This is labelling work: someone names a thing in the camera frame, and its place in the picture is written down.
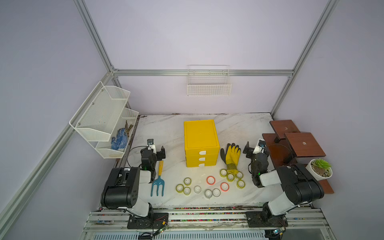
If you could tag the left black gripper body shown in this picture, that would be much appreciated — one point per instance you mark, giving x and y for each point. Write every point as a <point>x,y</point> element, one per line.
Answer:
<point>160,154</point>

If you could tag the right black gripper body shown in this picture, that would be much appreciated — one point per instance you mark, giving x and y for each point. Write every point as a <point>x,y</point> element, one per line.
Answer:
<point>248,150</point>

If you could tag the yellow tape roll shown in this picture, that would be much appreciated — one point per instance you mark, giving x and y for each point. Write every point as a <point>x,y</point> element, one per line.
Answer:
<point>239,175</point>
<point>223,173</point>
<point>180,188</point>
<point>187,191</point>
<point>241,184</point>
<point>187,181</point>
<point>230,177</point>

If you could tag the yellow plastic drawer cabinet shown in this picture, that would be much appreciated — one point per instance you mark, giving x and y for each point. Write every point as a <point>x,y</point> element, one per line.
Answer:
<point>201,143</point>

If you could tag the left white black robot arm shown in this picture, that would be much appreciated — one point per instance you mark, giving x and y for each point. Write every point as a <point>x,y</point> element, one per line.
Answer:
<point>121,190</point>

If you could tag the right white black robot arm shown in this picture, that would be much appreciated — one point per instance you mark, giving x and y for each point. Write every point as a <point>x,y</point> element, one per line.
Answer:
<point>298,184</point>

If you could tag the red tape roll lower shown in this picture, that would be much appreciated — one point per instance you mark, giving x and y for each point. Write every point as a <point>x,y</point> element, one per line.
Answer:
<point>224,187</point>

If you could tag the red tape roll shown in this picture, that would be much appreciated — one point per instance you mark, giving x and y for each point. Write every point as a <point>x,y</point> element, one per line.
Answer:
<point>224,187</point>
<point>210,180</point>

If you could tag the red tape roll upper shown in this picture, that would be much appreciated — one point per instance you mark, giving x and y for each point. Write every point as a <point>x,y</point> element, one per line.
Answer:
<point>210,180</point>

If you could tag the white tape roll left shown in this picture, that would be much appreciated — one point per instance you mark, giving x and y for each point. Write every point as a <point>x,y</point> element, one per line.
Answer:
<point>197,189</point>

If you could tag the white tape roll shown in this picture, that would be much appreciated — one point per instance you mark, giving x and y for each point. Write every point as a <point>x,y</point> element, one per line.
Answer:
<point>216,192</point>
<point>208,193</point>
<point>197,189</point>

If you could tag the white tape roll right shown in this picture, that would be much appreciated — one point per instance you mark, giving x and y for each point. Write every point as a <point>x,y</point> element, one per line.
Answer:
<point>216,192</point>

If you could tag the white tape roll middle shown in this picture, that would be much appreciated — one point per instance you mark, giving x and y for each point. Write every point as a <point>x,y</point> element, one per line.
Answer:
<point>208,193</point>

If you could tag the yellow black work glove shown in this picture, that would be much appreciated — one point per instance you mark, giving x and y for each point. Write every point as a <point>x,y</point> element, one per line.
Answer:
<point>231,155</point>

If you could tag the brown wooden stepped shelf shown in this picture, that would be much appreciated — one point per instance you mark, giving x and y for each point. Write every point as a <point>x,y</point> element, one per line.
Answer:
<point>288,143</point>

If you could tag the blue cloth item on shelf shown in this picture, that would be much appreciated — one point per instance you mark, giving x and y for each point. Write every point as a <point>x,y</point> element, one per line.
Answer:
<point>120,141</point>

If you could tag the potted succulent white pot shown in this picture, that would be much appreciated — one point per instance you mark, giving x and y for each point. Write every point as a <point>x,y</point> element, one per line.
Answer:
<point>319,169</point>

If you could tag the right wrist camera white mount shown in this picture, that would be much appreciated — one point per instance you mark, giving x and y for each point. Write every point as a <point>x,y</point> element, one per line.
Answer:
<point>260,147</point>

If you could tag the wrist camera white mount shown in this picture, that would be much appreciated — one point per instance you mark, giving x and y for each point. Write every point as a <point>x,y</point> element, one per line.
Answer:
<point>151,144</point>
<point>260,147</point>

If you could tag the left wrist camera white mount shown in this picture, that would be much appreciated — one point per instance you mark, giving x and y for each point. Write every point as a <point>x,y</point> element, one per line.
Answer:
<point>151,144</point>

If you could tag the teal garden fork yellow handle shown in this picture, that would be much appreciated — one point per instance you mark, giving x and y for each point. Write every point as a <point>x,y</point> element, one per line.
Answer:
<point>159,182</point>

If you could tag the white mesh two-tier wall shelf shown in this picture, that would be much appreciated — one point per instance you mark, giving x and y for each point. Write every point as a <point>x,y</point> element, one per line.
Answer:
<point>103,113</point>

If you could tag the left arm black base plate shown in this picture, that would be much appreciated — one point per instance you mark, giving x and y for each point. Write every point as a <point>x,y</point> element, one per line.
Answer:
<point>152,221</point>

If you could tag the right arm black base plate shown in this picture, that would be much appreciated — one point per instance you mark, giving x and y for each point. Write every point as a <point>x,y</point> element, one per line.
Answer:
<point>263,220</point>

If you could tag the white wire wall basket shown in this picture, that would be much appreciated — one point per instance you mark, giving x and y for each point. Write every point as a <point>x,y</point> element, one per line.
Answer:
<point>208,80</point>

